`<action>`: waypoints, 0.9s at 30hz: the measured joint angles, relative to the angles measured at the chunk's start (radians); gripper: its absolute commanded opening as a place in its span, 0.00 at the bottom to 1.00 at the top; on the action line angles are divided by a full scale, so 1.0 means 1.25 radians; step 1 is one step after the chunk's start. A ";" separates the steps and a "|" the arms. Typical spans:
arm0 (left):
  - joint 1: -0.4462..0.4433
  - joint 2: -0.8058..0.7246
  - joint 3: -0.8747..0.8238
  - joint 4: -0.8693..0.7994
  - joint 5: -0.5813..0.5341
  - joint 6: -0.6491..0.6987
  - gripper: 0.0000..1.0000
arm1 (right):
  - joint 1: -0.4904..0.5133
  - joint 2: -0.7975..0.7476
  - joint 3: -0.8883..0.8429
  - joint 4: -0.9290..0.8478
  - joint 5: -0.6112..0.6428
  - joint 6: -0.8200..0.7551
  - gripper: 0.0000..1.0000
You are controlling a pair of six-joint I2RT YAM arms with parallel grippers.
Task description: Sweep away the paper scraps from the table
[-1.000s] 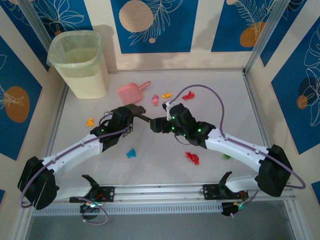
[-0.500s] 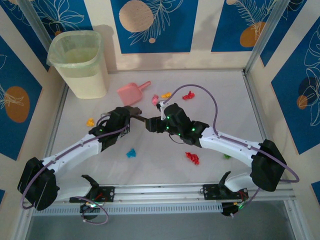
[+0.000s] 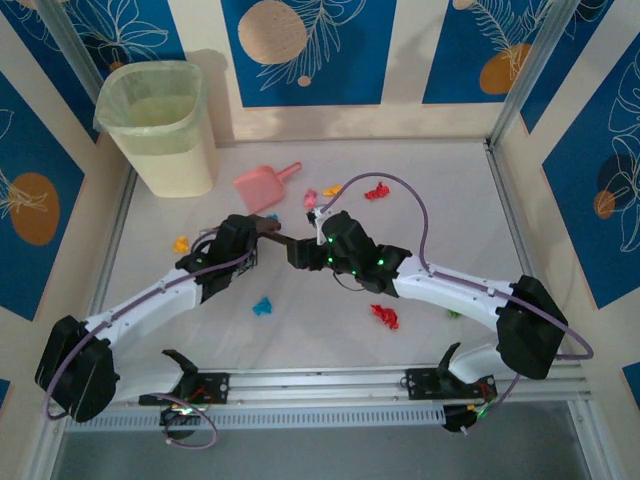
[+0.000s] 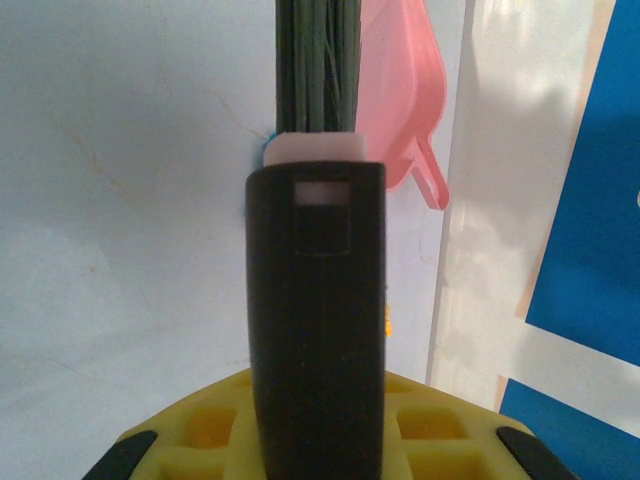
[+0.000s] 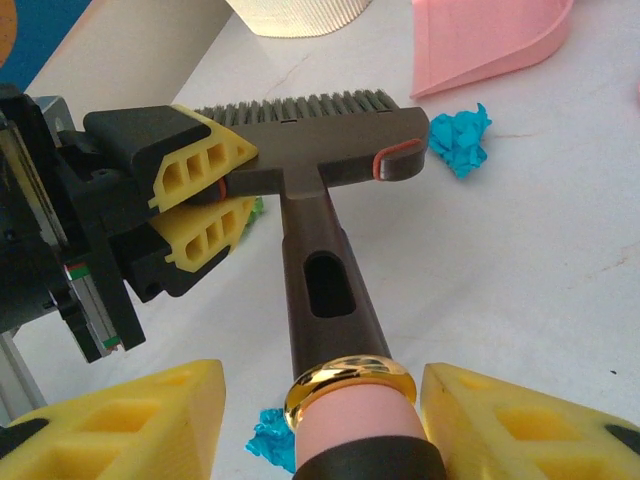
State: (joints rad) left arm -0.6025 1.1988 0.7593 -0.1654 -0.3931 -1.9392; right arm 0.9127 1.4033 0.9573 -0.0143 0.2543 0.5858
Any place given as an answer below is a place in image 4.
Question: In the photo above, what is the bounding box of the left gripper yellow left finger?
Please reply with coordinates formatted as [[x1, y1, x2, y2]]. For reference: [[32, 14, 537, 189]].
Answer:
[[87, 369, 266, 480]]

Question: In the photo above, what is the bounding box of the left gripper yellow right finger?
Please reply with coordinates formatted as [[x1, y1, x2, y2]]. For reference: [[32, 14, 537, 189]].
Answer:
[[382, 372, 576, 480]]

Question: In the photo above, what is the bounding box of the black hand brush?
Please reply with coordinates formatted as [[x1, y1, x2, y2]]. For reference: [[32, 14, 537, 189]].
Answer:
[[244, 0, 389, 480]]

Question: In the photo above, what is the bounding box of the blue paper scrap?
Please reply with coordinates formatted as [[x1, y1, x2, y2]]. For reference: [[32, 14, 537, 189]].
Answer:
[[253, 130, 277, 169]]

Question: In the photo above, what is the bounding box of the pink plastic dustpan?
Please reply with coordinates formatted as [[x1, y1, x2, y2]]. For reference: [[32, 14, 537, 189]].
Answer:
[[357, 0, 450, 210]]

